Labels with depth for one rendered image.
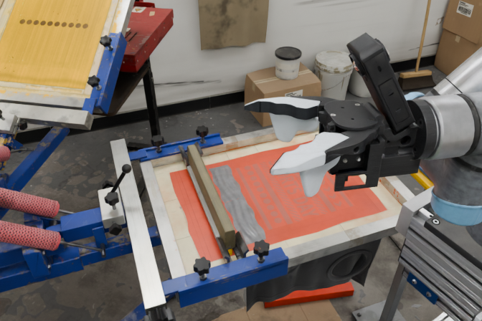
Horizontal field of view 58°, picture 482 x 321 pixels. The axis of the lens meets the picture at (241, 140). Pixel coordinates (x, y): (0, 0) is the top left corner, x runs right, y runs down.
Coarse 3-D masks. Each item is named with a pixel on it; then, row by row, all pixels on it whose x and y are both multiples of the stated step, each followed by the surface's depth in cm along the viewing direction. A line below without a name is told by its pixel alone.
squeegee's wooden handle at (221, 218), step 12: (192, 156) 143; (192, 168) 146; (204, 168) 137; (204, 180) 133; (204, 192) 133; (216, 192) 129; (216, 204) 125; (216, 216) 124; (228, 216) 121; (228, 228) 118; (228, 240) 119
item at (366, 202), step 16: (352, 176) 150; (352, 192) 144; (368, 192) 144; (352, 208) 138; (368, 208) 138; (384, 208) 138; (192, 224) 133; (208, 224) 133; (288, 224) 133; (304, 224) 133; (320, 224) 133; (336, 224) 133; (208, 240) 128; (272, 240) 128; (208, 256) 123
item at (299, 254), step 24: (240, 144) 162; (144, 168) 148; (408, 192) 139; (168, 216) 131; (168, 240) 123; (312, 240) 123; (336, 240) 123; (360, 240) 125; (168, 264) 117; (288, 264) 120
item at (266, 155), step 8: (264, 152) 161; (272, 152) 161; (280, 152) 161; (232, 160) 157; (240, 160) 157; (248, 160) 157; (256, 160) 157; (264, 160) 157; (208, 168) 154; (232, 168) 154; (176, 176) 150; (184, 176) 150; (176, 184) 147; (184, 184) 147; (192, 184) 147; (240, 184) 147; (176, 192) 144; (184, 192) 144; (192, 192) 144; (184, 200) 141; (192, 200) 141; (184, 208) 138; (192, 208) 138; (200, 208) 138
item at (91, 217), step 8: (96, 208) 126; (64, 216) 124; (72, 216) 124; (80, 216) 124; (88, 216) 124; (96, 216) 124; (64, 224) 121; (72, 224) 121; (80, 224) 121; (88, 224) 121; (96, 224) 122; (64, 232) 120; (72, 232) 121; (80, 232) 122; (88, 232) 123; (72, 240) 123
